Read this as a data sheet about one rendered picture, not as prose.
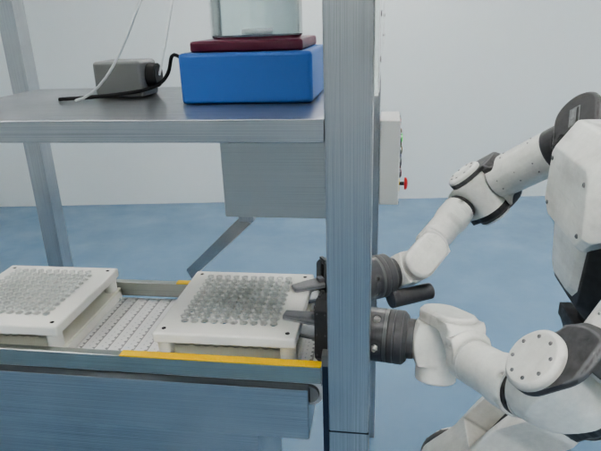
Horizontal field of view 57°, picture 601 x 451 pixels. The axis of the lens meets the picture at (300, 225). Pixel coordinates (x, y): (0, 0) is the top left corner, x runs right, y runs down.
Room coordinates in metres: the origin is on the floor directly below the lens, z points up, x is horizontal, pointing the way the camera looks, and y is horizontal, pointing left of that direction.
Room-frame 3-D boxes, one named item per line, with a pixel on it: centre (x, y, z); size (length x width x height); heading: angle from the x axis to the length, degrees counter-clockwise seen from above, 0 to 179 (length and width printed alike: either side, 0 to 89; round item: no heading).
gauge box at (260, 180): (1.03, 0.02, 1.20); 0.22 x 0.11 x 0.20; 81
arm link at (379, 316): (0.82, -0.08, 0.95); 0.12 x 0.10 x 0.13; 73
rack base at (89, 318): (0.98, 0.53, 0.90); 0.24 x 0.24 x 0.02; 81
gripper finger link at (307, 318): (0.84, 0.00, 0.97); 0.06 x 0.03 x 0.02; 73
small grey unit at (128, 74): (1.00, 0.28, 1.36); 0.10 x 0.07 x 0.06; 81
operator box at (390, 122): (1.72, -0.29, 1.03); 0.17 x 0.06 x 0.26; 171
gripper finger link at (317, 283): (0.96, -0.01, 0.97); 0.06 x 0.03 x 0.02; 113
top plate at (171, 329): (0.92, 0.12, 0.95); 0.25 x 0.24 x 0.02; 81
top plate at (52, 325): (0.98, 0.53, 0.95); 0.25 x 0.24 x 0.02; 171
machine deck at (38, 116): (0.93, 0.24, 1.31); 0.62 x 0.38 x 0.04; 81
